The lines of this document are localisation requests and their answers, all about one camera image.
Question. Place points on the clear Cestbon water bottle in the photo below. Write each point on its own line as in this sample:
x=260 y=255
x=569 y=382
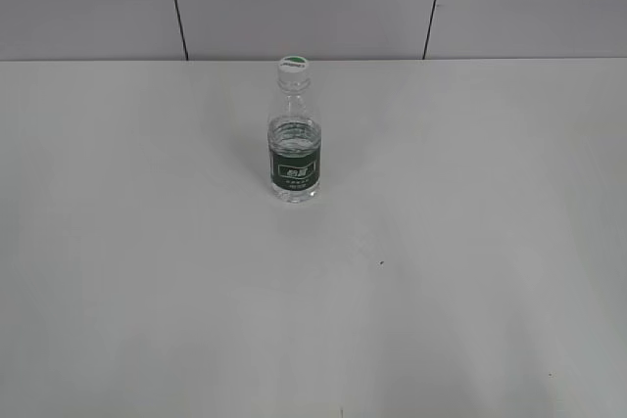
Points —
x=294 y=140

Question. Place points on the white Cestbon bottle cap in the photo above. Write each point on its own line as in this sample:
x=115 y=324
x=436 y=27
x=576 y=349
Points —
x=293 y=72

